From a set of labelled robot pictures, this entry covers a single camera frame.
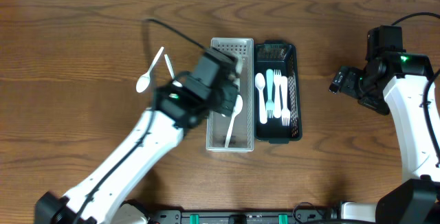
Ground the white plastic spoon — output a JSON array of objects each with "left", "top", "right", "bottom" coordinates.
[
  {"left": 135, "top": 47, "right": 164, "bottom": 93},
  {"left": 224, "top": 95, "right": 243, "bottom": 148},
  {"left": 254, "top": 73, "right": 267, "bottom": 124},
  {"left": 164, "top": 54, "right": 182, "bottom": 87}
]

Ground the white plastic fork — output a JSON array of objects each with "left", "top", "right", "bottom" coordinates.
[
  {"left": 280, "top": 76, "right": 290, "bottom": 126},
  {"left": 265, "top": 69, "right": 274, "bottom": 119}
]

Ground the white plastic fork hidden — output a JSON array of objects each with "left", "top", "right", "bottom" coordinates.
[{"left": 274, "top": 69, "right": 281, "bottom": 118}]

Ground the white plastic spoon lowest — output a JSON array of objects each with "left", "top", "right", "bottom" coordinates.
[{"left": 234, "top": 78, "right": 241, "bottom": 91}]

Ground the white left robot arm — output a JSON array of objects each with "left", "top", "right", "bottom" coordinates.
[{"left": 34, "top": 74, "right": 240, "bottom": 223}]

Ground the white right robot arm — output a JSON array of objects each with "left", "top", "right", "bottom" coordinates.
[{"left": 329, "top": 52, "right": 439, "bottom": 223}]

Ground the clear plastic basket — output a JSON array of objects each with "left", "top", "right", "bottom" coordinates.
[{"left": 206, "top": 37, "right": 254, "bottom": 153}]

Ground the black plastic basket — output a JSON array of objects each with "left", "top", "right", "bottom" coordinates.
[{"left": 253, "top": 41, "right": 302, "bottom": 144}]

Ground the black rail with green clips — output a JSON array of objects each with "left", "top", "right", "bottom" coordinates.
[{"left": 116, "top": 201, "right": 344, "bottom": 224}]

